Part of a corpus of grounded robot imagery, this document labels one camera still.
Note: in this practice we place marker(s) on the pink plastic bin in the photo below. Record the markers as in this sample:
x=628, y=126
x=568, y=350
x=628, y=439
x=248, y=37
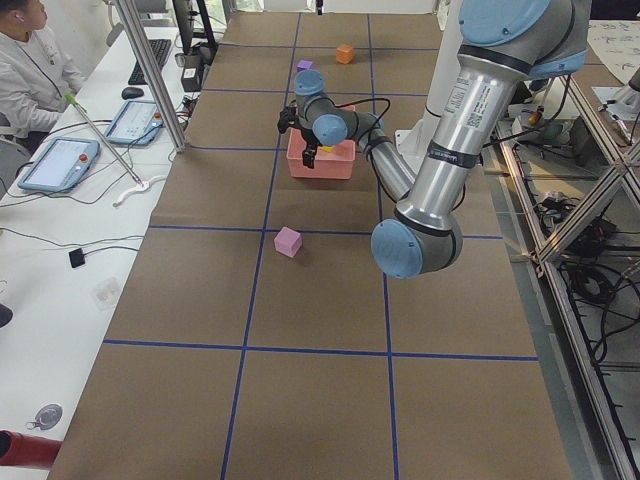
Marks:
x=336, y=165

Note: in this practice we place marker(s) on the light pink foam block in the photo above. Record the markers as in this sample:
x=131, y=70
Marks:
x=288, y=242

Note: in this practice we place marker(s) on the round metal disc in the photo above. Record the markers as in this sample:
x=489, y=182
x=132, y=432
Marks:
x=46, y=418

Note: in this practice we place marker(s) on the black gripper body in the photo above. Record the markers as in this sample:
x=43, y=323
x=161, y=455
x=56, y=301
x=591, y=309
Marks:
x=306, y=140

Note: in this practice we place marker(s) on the black computer mouse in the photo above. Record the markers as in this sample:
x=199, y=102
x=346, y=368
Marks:
x=132, y=92

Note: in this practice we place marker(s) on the aluminium truss frame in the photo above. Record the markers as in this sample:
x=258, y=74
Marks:
x=574, y=200

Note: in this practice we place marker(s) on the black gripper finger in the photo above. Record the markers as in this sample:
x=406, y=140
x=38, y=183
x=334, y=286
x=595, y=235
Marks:
x=308, y=157

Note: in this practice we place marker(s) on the red cylinder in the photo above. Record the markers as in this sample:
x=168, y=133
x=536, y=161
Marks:
x=27, y=451

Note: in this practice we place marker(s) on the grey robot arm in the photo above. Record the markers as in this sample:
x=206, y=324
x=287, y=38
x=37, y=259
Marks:
x=503, y=44

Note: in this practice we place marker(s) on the white curved hook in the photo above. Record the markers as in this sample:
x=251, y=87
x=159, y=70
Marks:
x=140, y=188

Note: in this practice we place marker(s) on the green tipped metal rod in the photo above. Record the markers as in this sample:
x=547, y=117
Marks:
x=70, y=98

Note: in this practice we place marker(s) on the purple foam block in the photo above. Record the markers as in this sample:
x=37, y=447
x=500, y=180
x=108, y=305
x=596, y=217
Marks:
x=304, y=65

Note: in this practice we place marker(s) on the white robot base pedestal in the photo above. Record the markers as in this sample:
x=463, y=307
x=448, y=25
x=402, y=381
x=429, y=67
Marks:
x=412, y=143

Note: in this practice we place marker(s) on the person in white shirt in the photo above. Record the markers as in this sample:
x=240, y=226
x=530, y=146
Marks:
x=36, y=73

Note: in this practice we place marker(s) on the near blue teach pendant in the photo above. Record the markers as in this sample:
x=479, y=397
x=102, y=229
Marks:
x=61, y=165

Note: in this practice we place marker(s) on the orange foam block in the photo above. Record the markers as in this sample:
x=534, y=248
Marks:
x=344, y=54

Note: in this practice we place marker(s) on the small black square device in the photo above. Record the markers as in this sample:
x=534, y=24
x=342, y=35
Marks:
x=77, y=258

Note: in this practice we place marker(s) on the far blue teach pendant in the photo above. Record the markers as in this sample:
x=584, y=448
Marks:
x=137, y=123

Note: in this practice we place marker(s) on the black box on desk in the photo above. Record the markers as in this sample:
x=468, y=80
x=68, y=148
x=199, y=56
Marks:
x=192, y=73

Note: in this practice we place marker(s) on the blue teach pendant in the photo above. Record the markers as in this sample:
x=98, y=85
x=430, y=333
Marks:
x=137, y=123
x=61, y=165

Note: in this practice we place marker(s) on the aluminium frame post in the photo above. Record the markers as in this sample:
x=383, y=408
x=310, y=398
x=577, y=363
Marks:
x=129, y=17

